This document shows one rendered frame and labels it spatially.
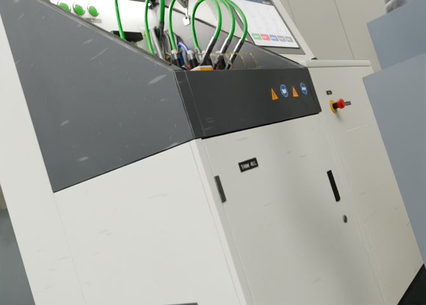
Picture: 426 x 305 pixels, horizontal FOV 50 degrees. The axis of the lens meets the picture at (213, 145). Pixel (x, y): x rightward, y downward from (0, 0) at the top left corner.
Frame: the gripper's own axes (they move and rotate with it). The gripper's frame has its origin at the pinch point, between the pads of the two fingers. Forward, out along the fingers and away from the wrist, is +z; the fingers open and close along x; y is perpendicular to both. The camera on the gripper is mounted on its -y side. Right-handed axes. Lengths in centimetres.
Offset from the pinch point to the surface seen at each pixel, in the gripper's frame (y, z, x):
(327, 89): 18, 36, 44
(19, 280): -255, 87, 54
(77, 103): -17.0, 23.6, -36.1
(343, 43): -41, -13, 252
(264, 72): 18.1, 29.1, 3.5
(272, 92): 18.1, 35.1, 4.4
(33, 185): -48, 39, -36
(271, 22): -11, -5, 78
